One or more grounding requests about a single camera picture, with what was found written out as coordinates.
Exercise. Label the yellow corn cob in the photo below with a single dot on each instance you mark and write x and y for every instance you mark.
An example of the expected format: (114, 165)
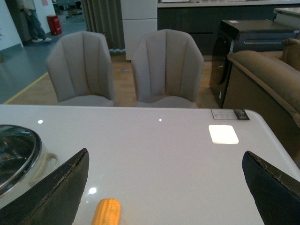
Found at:
(107, 212)

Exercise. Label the glass pot lid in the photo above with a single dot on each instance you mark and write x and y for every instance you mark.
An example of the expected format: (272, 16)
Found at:
(20, 149)

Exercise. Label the beige chair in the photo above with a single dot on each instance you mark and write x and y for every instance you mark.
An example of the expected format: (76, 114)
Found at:
(80, 69)
(167, 67)

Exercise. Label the table label sticker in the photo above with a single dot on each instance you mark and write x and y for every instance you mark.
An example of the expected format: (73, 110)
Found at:
(229, 114)

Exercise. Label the left beige chair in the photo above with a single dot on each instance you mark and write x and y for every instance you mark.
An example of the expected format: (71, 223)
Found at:
(80, 69)

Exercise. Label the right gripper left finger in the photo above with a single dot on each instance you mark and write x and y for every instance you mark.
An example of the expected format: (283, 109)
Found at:
(55, 199)

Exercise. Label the right beige chair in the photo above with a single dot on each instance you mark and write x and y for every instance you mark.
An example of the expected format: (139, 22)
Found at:
(167, 67)

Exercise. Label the white cabinet column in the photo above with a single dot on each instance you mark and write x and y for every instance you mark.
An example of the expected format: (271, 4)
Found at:
(139, 17)

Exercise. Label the standing person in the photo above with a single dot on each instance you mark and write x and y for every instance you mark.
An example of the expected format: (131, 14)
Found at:
(36, 32)

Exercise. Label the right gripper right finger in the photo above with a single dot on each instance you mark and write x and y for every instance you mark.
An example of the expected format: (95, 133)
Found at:
(276, 194)

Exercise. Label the red bin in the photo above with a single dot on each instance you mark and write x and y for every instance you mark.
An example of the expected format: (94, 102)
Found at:
(54, 24)

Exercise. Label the dark kitchen counter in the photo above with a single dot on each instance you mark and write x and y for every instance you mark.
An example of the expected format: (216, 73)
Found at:
(201, 20)

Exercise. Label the black washing machine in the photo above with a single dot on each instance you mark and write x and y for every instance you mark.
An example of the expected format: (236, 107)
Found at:
(243, 38)

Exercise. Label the brown sofa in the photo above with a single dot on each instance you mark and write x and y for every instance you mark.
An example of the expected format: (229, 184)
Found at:
(269, 84)

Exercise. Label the white electric cooking pot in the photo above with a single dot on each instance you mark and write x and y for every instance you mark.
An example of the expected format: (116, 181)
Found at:
(46, 163)

